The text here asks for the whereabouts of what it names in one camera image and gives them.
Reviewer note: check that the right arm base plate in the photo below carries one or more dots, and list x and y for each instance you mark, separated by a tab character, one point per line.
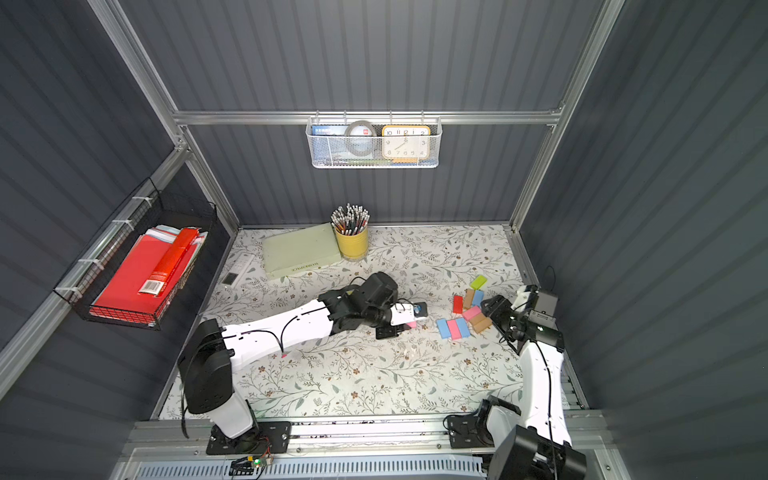
464	431

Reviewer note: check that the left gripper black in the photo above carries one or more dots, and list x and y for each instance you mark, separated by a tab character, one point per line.
389	327

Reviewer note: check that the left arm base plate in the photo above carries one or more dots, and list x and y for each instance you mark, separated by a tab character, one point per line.
270	437

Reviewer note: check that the yellow alarm clock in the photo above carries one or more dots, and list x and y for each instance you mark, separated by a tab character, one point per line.
406	143

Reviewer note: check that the grey tape roll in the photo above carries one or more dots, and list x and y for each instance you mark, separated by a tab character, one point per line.
359	139

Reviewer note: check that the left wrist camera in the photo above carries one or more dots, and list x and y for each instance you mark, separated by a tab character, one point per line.
405	312

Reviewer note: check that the lime green block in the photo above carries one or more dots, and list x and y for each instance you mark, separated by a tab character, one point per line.
478	282

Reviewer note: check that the white remote control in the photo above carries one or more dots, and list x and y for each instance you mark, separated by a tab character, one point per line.
237	271

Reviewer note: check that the red block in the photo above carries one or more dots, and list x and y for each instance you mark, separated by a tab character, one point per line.
458	304

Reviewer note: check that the long pink block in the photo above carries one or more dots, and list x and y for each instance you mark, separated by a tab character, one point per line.
471	313

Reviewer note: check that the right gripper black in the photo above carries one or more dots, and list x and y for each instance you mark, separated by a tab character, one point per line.
507	321

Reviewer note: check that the black wire side basket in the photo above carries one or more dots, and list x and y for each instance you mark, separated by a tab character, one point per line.
149	207

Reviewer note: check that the light blue block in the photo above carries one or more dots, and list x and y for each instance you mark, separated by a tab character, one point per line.
443	329
478	298

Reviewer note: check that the pale green book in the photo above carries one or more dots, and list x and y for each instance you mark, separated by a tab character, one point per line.
300	250

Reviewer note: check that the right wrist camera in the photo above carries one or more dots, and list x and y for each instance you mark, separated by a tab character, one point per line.
532	298

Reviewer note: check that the aluminium rail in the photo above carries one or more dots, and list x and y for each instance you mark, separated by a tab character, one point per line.
342	436

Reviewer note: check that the bundle of pencils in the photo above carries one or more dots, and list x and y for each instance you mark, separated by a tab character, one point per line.
350	220

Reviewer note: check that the red long box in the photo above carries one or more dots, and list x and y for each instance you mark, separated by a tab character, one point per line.
160	276

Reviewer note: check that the red folder stack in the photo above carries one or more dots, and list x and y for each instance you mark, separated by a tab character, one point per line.
121	300

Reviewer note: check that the white wire wall basket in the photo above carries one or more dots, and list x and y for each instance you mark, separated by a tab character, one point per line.
327	146

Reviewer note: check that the yellow pencil cup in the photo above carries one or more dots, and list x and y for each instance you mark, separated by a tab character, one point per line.
353	247

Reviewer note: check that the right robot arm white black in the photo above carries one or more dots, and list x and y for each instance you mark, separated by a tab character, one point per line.
530	438

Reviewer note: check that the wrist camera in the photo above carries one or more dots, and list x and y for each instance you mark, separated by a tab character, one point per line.
532	298
405	312

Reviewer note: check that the natural wood block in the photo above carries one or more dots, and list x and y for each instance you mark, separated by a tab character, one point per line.
480	323
468	299

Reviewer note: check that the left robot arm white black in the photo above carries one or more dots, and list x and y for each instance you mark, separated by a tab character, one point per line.
214	353

